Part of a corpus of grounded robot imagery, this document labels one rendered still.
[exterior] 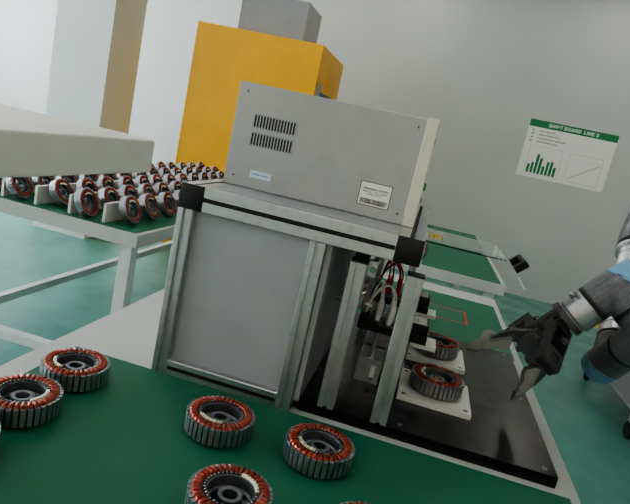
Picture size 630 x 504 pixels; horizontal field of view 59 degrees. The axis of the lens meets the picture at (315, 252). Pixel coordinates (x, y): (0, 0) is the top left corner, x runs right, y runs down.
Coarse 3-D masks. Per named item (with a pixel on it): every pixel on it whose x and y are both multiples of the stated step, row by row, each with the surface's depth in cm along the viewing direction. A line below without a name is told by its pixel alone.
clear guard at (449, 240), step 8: (432, 232) 148; (440, 232) 151; (432, 240) 133; (440, 240) 136; (448, 240) 139; (456, 240) 142; (464, 240) 146; (472, 240) 149; (456, 248) 131; (464, 248) 131; (472, 248) 134; (480, 248) 137; (488, 248) 141; (496, 248) 144; (488, 256) 129; (496, 256) 130; (504, 256) 133; (512, 272) 147; (520, 280) 129
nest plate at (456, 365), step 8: (408, 352) 138; (416, 352) 139; (416, 360) 136; (424, 360) 136; (432, 360) 136; (440, 360) 137; (448, 360) 139; (456, 360) 140; (448, 368) 135; (456, 368) 134; (464, 368) 135
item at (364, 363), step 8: (360, 352) 119; (368, 352) 120; (376, 352) 121; (384, 352) 122; (360, 360) 117; (368, 360) 117; (376, 360) 117; (360, 368) 118; (368, 368) 117; (376, 368) 117; (360, 376) 118; (376, 376) 117
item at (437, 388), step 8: (416, 368) 118; (424, 368) 120; (432, 368) 122; (440, 368) 122; (416, 376) 116; (424, 376) 115; (432, 376) 119; (440, 376) 120; (448, 376) 120; (456, 376) 119; (416, 384) 116; (424, 384) 114; (432, 384) 113; (440, 384) 114; (448, 384) 114; (456, 384) 115; (424, 392) 114; (432, 392) 113; (440, 392) 113; (448, 392) 114; (456, 392) 114; (448, 400) 114
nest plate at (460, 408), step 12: (408, 372) 125; (408, 384) 119; (396, 396) 113; (408, 396) 113; (420, 396) 114; (432, 396) 115; (468, 396) 119; (432, 408) 112; (444, 408) 111; (456, 408) 112; (468, 408) 113
